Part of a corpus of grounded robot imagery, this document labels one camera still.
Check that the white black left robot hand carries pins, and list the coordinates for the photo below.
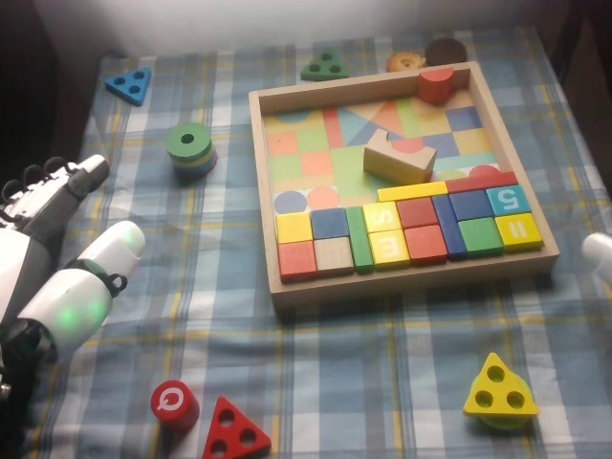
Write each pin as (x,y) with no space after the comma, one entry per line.
(72,301)

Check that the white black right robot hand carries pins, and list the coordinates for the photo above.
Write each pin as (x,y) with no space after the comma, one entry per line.
(600,251)

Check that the natural wood arch block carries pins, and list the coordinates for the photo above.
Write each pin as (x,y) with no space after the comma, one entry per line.
(397,165)

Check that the red half-cylinder block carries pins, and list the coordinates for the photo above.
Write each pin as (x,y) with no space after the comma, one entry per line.
(432,88)

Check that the red cylinder with white print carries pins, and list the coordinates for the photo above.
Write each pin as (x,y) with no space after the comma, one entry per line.
(174,408)

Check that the yellow triangle with three holes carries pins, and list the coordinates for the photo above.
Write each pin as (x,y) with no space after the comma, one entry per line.
(497,389)

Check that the wooden tray with colourful floor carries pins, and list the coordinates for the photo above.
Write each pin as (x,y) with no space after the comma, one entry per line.
(406,282)

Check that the red triangle with three holes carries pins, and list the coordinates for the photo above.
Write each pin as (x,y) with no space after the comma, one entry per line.
(225,437)

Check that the blue triangle with three holes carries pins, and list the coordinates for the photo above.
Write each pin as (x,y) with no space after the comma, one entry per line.
(131,93)

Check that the dark brown round cookie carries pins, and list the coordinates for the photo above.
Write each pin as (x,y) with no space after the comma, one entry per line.
(445,51)

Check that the tan round cookie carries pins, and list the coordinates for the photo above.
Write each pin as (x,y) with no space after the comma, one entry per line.
(404,62)

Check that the white backdrop board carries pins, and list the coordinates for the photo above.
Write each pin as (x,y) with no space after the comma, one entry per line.
(239,19)

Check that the green triangle with three holes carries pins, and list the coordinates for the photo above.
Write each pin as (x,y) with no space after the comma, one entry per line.
(325,69)

